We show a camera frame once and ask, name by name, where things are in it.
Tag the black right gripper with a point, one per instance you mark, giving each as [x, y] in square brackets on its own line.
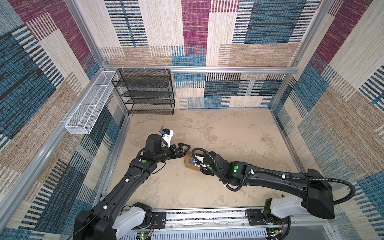
[207, 172]

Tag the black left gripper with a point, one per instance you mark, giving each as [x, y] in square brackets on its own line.
[180, 154]

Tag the brown cardboard box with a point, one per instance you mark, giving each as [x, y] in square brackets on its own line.
[187, 165]

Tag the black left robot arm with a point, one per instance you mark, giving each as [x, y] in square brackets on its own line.
[103, 221]

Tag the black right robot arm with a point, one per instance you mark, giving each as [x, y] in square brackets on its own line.
[311, 187]

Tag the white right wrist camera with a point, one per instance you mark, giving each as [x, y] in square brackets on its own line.
[197, 161]

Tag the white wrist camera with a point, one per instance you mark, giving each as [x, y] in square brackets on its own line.
[167, 135]
[197, 161]

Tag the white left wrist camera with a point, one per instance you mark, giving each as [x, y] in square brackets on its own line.
[167, 135]

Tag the aluminium front mounting rail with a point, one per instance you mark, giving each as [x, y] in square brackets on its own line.
[231, 224]

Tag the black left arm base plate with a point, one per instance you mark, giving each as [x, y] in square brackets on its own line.
[155, 220]

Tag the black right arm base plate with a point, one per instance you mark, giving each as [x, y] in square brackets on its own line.
[256, 218]

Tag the black wire mesh shelf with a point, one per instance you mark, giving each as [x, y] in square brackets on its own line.
[145, 91]

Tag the white wire mesh basket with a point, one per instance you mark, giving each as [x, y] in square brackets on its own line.
[86, 114]

